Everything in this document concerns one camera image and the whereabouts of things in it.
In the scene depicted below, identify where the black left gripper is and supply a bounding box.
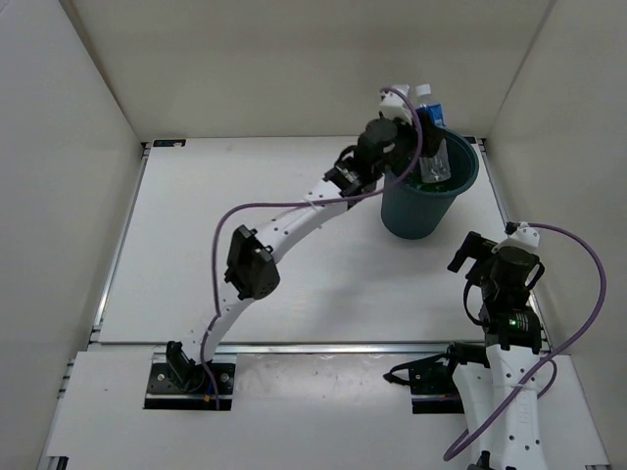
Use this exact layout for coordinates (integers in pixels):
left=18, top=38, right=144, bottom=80
left=372, top=110, right=446, bottom=179

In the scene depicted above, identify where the clear bottle blue label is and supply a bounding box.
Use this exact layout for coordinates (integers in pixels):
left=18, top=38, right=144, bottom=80
left=415, top=83, right=451, bottom=184

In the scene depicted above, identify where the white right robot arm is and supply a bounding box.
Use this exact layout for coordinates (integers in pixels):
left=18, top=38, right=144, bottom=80
left=440, top=246, right=548, bottom=469

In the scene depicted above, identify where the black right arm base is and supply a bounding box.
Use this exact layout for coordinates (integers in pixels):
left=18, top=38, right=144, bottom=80
left=383, top=342, right=490, bottom=415

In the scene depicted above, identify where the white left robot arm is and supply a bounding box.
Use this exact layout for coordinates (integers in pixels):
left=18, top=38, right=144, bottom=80
left=166, top=110, right=479, bottom=394

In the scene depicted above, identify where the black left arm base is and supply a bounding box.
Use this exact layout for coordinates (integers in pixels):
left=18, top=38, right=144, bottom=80
left=143, top=342, right=236, bottom=411

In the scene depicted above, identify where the dark teal plastic bin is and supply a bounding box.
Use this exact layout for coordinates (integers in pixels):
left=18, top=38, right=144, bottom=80
left=380, top=131, right=479, bottom=240

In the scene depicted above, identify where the green plastic bottle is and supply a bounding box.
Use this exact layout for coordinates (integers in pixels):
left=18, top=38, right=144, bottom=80
left=410, top=179, right=446, bottom=192

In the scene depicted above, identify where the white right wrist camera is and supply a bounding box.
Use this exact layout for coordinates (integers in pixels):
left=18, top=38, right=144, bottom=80
left=492, top=221, right=541, bottom=254

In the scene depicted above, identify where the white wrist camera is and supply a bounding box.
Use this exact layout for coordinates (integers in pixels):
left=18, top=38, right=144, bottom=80
left=492, top=221, right=541, bottom=254
left=379, top=91, right=412, bottom=124

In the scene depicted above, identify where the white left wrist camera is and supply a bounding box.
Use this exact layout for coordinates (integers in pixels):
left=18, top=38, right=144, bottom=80
left=379, top=91, right=412, bottom=124

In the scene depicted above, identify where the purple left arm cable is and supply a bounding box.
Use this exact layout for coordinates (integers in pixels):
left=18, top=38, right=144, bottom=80
left=198, top=85, right=425, bottom=411

